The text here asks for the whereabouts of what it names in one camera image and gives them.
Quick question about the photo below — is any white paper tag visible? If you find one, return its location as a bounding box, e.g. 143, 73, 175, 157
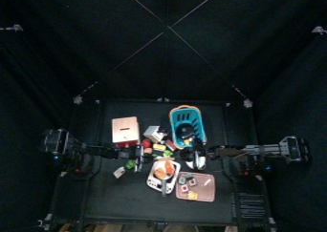
112, 166, 127, 179

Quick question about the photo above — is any grey toy knife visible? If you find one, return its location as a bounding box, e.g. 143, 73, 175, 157
159, 177, 169, 198

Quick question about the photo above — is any orange toy carrot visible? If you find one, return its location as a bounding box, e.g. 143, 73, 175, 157
165, 160, 177, 177

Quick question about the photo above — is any pink toy tray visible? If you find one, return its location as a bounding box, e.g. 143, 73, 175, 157
175, 171, 217, 203

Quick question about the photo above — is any black round toy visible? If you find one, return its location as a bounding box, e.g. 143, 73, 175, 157
177, 124, 196, 140

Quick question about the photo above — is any white toy appliance cube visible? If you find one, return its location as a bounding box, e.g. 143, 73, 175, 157
142, 125, 166, 143

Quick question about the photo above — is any teal plastic toy basket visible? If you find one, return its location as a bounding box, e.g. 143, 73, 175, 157
169, 104, 208, 150

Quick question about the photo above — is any orange round toy fruit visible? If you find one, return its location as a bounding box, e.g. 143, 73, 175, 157
153, 167, 169, 180

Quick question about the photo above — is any red and white box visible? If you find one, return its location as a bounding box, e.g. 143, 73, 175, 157
111, 116, 142, 145

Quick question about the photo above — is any brown toy food piece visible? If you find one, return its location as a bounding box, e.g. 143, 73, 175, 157
165, 139, 178, 152

